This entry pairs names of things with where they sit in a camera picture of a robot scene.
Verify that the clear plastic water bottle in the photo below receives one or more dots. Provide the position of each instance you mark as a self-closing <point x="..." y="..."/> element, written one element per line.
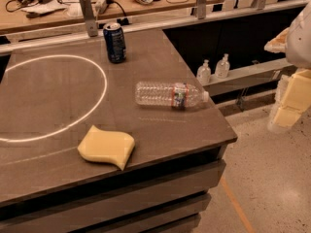
<point x="175" y="95"/>

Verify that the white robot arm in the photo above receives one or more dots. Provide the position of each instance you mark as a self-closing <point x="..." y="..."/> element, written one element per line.
<point x="298" y="45"/>

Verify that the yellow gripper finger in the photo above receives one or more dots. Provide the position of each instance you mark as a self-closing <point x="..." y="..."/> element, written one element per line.
<point x="292" y="99"/>
<point x="277" y="44"/>

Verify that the blue soda can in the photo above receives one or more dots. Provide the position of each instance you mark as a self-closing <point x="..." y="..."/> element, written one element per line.
<point x="115" y="42"/>

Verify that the white paper sheet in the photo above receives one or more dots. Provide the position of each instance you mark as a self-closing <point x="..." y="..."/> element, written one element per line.
<point x="41" y="8"/>

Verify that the left hand sanitizer bottle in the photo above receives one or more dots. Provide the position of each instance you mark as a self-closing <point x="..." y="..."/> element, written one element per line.
<point x="204" y="73"/>

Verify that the yellow wavy sponge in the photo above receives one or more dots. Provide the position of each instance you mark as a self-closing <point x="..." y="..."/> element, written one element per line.
<point x="112" y="147"/>

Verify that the middle metal frame post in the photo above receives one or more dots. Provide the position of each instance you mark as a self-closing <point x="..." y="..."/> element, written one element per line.
<point x="200" y="9"/>

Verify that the left metal frame post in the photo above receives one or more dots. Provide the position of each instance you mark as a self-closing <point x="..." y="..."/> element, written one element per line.
<point x="91" y="26"/>

